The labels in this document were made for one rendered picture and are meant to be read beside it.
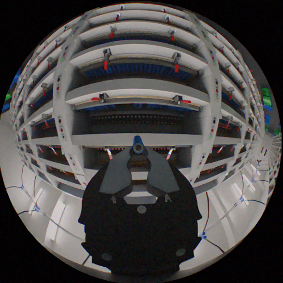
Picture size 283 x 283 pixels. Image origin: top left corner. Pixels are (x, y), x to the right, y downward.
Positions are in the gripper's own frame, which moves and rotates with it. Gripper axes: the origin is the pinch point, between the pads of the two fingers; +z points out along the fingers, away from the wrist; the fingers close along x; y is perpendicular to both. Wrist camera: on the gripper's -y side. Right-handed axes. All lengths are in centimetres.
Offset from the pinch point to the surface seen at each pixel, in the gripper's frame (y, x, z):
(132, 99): -7.6, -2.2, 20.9
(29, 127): -6, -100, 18
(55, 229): 183, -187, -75
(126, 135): 5.3, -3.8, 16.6
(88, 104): -6.9, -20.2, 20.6
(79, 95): -11.0, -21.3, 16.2
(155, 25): -49, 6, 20
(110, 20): -67, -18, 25
